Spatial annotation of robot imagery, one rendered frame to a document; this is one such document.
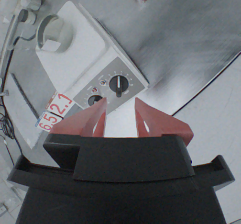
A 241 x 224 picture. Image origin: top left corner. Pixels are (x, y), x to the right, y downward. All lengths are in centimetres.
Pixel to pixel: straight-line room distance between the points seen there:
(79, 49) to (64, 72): 4
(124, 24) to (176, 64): 13
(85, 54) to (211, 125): 26
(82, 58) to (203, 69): 21
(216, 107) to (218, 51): 11
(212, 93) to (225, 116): 6
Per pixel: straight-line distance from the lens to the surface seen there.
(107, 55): 18
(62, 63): 20
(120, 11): 28
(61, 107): 32
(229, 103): 27
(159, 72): 23
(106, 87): 20
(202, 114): 25
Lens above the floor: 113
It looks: 68 degrees down
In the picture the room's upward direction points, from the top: 123 degrees counter-clockwise
